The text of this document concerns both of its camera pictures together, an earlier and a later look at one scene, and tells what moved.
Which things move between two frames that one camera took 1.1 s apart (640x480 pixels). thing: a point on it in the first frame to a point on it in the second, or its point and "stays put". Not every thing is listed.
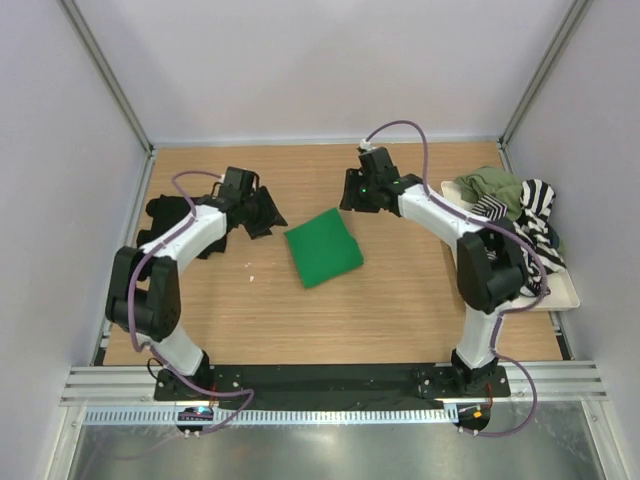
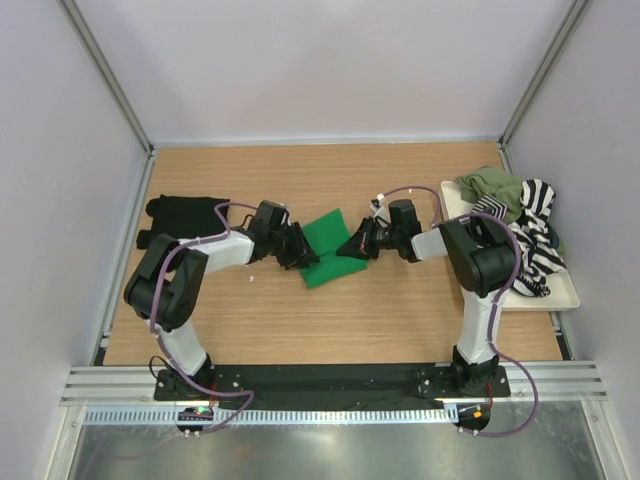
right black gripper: (353, 178) to (361, 245)
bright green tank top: (324, 247) stays put
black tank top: (165, 212) stays put
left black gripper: (270, 216) to (301, 252)
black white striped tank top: (539, 237) stays put
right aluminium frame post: (576, 13) stays put
